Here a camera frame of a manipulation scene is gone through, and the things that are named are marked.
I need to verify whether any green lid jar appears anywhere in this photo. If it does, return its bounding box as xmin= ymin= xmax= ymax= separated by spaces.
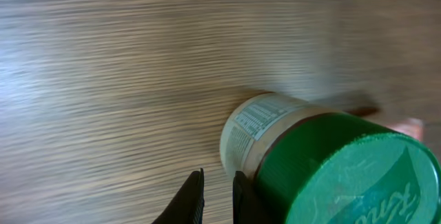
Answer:
xmin=220 ymin=93 xmax=440 ymax=223

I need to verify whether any red white small carton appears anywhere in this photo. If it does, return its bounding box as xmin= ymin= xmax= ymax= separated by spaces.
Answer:
xmin=386 ymin=118 xmax=424 ymax=141

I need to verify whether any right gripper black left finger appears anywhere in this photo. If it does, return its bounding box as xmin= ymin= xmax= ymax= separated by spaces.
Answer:
xmin=152 ymin=168 xmax=205 ymax=224

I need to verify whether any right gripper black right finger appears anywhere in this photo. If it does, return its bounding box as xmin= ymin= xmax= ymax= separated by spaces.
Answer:
xmin=233 ymin=171 xmax=272 ymax=224

